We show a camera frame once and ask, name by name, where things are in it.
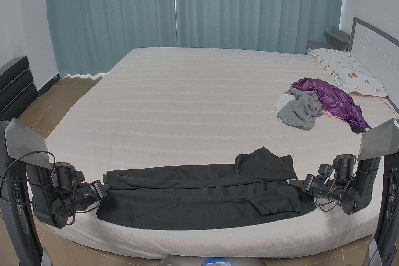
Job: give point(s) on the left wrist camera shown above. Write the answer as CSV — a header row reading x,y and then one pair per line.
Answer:
x,y
80,176

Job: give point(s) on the white garment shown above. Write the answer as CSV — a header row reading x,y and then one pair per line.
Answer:
x,y
282,101

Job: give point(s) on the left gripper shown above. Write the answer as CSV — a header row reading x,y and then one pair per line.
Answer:
x,y
99,191

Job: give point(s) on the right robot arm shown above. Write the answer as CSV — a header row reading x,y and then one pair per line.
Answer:
x,y
380,140

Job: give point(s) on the black chest of drawers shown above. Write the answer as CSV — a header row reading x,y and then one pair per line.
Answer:
x,y
15,87

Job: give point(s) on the purple satin garment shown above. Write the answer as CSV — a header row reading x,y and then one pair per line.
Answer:
x,y
333,98

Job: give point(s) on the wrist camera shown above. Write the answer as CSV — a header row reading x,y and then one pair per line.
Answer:
x,y
80,176
324,171

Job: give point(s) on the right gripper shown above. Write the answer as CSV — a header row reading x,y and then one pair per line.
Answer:
x,y
311,185

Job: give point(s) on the bed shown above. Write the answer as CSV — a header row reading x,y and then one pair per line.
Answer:
x,y
187,96

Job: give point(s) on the grey bedside table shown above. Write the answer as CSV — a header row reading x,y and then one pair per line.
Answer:
x,y
336,36

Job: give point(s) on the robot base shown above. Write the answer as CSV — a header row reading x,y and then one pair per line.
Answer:
x,y
208,261

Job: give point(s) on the black T-shirt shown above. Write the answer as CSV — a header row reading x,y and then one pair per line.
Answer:
x,y
187,196

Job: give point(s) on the pink garment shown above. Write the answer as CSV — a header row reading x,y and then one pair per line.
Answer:
x,y
327,113

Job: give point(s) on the grey garment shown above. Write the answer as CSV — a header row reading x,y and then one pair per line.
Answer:
x,y
299,113

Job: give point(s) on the white printed pillow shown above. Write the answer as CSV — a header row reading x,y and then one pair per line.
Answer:
x,y
349,71

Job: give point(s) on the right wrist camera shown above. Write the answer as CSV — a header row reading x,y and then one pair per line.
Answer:
x,y
324,171

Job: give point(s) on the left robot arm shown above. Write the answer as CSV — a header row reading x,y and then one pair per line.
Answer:
x,y
25,143

